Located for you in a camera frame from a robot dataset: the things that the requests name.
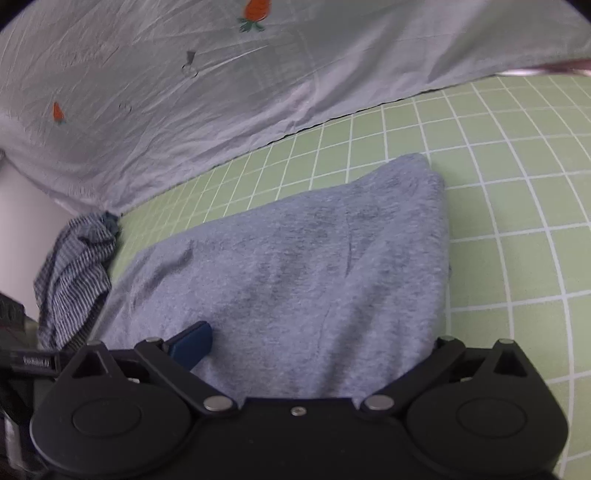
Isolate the grey sweatshirt garment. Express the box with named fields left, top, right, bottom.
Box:
left=92, top=155, right=450, bottom=401

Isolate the blue plaid shirt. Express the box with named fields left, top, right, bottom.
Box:
left=33, top=212, right=119, bottom=351

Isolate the grey duvet with carrots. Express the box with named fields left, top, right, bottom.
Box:
left=1, top=1, right=590, bottom=213

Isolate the green grid bed sheet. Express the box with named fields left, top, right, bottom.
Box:
left=111, top=75, right=590, bottom=479

